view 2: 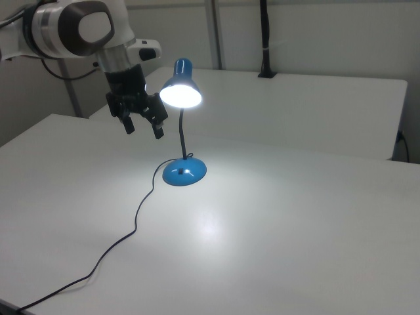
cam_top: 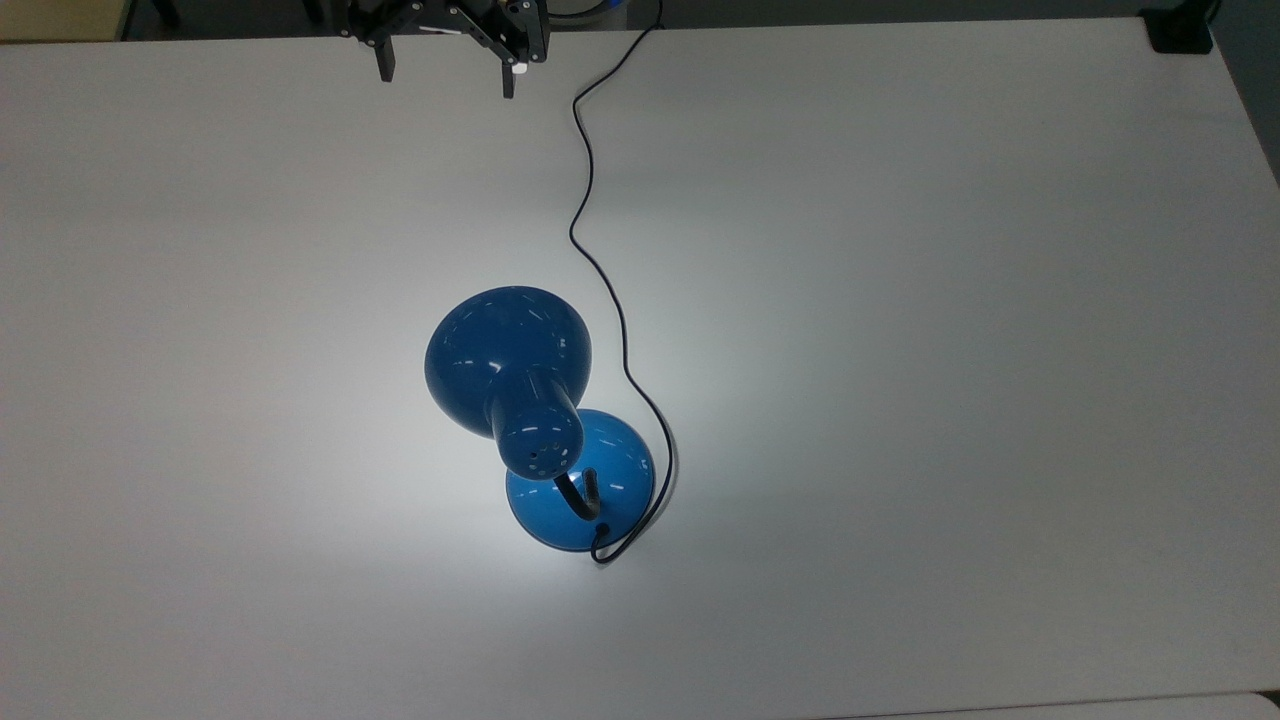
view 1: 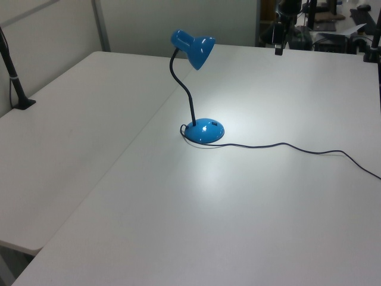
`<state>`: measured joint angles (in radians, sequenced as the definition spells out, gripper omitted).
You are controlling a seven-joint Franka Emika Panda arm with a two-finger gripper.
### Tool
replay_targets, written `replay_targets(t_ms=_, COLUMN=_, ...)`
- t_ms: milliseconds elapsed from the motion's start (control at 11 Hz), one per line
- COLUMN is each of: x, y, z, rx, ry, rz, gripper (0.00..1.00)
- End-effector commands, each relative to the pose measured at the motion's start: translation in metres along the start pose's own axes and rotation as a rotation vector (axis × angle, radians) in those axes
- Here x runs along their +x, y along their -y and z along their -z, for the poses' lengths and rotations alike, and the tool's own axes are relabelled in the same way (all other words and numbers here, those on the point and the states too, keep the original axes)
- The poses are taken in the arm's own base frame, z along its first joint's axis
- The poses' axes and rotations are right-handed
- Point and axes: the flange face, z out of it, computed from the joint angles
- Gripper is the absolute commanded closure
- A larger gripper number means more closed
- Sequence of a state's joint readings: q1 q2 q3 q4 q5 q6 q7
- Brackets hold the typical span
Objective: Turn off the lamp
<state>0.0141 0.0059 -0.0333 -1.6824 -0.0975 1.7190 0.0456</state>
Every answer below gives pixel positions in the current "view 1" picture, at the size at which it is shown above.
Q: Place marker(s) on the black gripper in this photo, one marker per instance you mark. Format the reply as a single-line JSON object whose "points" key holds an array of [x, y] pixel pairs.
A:
{"points": [[279, 32]]}

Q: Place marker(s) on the grey metal partition post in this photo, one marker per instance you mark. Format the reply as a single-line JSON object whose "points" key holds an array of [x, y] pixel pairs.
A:
{"points": [[100, 25]]}

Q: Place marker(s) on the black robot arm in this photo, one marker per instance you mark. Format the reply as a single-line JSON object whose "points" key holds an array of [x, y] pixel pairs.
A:
{"points": [[288, 10]]}

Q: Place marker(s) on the black keyboard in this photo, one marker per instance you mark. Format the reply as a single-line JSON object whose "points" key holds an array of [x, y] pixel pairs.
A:
{"points": [[363, 19]]}

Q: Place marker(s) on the black computer mouse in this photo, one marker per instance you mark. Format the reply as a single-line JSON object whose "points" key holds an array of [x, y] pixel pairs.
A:
{"points": [[363, 6]]}

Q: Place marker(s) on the black monitor stand pole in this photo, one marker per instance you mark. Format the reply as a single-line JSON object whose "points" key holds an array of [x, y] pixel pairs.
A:
{"points": [[311, 13]]}

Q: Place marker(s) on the white paper sheet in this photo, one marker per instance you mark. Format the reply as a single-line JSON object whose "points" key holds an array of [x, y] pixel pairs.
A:
{"points": [[351, 29]]}

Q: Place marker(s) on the blue desk lamp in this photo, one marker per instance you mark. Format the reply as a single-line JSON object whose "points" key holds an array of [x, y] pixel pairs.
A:
{"points": [[200, 49]]}

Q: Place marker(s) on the black camera stand pole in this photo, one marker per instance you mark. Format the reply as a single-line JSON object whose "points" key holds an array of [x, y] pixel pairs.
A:
{"points": [[13, 80], [374, 38]]}

